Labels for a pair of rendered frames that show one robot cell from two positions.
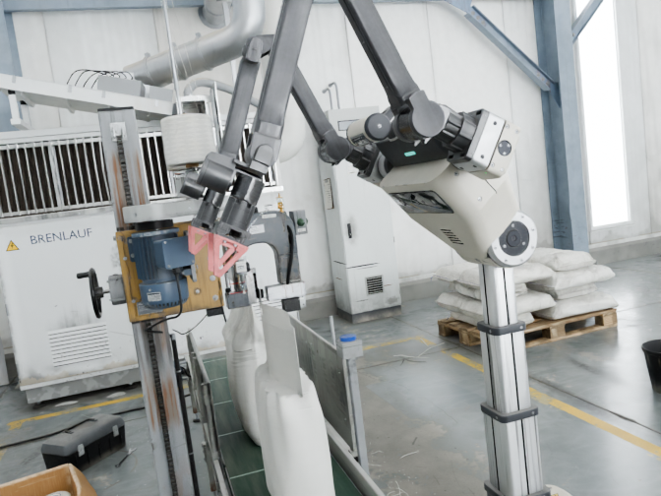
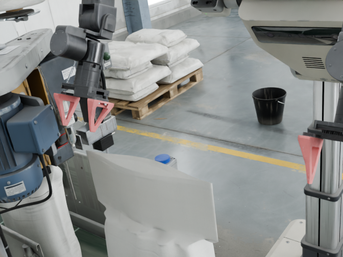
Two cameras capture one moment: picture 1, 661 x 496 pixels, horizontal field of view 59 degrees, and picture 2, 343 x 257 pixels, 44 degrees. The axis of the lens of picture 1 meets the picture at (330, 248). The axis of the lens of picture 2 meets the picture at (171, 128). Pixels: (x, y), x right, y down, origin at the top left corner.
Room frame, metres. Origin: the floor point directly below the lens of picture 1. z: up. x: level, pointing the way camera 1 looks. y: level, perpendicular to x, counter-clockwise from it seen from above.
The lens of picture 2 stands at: (0.82, 0.72, 1.65)
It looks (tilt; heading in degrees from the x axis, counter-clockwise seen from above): 25 degrees down; 327
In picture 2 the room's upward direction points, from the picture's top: 8 degrees counter-clockwise
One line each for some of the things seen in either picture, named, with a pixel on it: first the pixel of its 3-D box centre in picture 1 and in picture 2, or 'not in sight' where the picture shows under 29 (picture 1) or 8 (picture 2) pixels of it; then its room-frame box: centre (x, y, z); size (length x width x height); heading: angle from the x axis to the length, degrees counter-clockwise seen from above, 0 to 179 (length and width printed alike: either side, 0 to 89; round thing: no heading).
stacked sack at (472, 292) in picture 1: (486, 286); (118, 66); (4.71, -1.24, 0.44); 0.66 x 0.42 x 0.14; 11
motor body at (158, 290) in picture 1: (160, 268); (2, 149); (1.88, 0.55, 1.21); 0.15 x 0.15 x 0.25
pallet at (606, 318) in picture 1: (523, 322); (144, 88); (4.82, -1.56, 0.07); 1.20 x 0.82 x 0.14; 109
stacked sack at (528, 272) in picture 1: (505, 274); (135, 55); (4.52, -1.35, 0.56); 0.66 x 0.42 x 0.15; 107
